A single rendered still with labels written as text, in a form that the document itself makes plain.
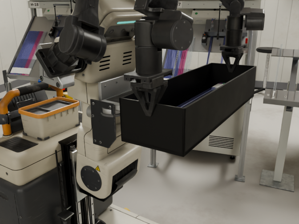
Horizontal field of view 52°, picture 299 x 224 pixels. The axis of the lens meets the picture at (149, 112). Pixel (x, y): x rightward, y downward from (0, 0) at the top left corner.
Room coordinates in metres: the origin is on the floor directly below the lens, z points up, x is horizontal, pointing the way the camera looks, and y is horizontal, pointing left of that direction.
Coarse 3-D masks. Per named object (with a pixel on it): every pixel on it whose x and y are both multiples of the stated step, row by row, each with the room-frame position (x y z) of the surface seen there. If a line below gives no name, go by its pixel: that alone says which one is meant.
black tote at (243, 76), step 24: (192, 72) 1.02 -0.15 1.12; (216, 72) 1.15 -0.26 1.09; (240, 72) 1.10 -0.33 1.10; (168, 96) 0.88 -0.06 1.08; (192, 96) 1.02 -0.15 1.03; (216, 96) 0.75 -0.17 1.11; (240, 96) 0.93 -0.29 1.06; (144, 120) 0.65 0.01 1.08; (168, 120) 0.62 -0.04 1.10; (192, 120) 0.63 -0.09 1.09; (216, 120) 0.76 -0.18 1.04; (144, 144) 0.65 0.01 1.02; (168, 144) 0.62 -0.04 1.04; (192, 144) 0.63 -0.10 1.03
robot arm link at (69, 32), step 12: (84, 0) 0.84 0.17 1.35; (96, 0) 0.87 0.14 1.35; (84, 12) 0.83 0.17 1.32; (96, 12) 0.86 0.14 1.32; (72, 24) 0.80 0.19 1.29; (84, 24) 0.86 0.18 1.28; (96, 24) 0.84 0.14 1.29; (60, 36) 0.83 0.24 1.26; (72, 36) 0.78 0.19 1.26; (60, 48) 0.81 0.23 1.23; (72, 48) 0.78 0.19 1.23; (96, 60) 0.84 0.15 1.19
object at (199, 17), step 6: (192, 12) 2.74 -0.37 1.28; (198, 12) 2.73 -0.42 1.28; (204, 12) 2.71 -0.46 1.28; (210, 12) 2.70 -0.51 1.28; (216, 12) 2.68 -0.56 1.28; (222, 12) 2.67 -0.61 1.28; (228, 12) 2.65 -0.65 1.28; (198, 18) 2.70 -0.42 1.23; (204, 18) 2.68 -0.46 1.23; (210, 18) 2.66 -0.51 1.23; (216, 18) 2.65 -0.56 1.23; (222, 18) 2.63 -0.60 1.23
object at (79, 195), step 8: (72, 152) 1.08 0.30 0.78; (72, 160) 1.09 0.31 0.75; (136, 160) 1.11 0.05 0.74; (128, 168) 1.06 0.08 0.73; (72, 176) 1.12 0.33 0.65; (120, 176) 1.02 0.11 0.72; (128, 176) 1.04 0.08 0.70; (112, 184) 0.98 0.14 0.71; (120, 184) 1.00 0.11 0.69; (80, 192) 1.10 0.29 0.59; (88, 192) 1.07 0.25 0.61; (112, 192) 1.00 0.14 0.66; (104, 200) 1.03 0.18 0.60
